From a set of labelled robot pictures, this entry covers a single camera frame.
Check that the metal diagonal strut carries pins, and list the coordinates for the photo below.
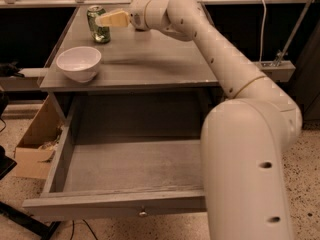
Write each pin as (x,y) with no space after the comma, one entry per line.
(279,56)

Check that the white bowl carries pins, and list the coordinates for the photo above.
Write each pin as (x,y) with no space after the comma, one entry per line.
(80,64)

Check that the green soda can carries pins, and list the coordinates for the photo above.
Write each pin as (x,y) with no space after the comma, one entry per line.
(99,34)

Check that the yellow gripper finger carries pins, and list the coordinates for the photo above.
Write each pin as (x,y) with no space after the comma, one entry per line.
(115,18)

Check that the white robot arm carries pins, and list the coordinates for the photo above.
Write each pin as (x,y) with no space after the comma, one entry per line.
(242,138)

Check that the cardboard box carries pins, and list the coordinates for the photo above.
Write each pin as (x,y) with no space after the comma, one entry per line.
(37,147)

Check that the black stand base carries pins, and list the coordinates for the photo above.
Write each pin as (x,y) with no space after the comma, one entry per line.
(43,231)

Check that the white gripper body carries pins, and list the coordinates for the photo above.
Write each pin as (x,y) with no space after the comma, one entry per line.
(137,14)

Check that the open grey top drawer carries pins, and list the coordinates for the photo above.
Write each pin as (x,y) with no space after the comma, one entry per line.
(119,153)

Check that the grey cabinet with top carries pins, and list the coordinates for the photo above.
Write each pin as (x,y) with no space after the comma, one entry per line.
(132,60)

